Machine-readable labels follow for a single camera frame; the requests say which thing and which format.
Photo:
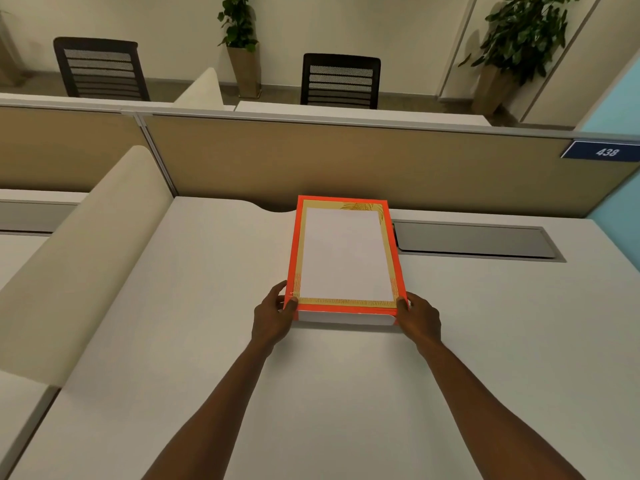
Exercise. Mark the black mesh office chair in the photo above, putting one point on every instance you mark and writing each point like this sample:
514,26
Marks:
100,68
341,80

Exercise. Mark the person's left forearm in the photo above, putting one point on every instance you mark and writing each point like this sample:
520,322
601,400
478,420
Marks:
210,419

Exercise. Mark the potted plant in tall planter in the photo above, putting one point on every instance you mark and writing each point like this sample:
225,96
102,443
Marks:
242,44

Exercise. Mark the person's right thumb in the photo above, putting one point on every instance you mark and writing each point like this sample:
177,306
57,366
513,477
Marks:
401,307

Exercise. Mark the blue number sign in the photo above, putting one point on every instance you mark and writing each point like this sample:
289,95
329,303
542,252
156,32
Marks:
602,151

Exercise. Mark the large potted plant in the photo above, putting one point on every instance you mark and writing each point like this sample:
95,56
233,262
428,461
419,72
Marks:
515,49

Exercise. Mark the person's right forearm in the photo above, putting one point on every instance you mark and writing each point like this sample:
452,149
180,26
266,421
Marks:
495,419

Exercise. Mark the light blue partition panel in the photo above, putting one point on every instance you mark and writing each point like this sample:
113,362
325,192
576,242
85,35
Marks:
617,144

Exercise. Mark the person's right hand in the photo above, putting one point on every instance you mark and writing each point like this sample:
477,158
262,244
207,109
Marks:
422,322

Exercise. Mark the beige desk partition panel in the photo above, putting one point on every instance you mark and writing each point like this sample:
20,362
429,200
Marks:
360,162
70,147

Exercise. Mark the orange and white box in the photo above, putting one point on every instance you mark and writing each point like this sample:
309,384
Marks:
345,259

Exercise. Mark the person's left thumb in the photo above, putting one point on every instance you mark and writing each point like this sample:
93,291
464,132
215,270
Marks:
291,305

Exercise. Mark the person's left hand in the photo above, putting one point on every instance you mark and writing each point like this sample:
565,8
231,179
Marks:
270,322

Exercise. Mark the cream curved side divider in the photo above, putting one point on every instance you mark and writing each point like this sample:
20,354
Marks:
75,274
202,90

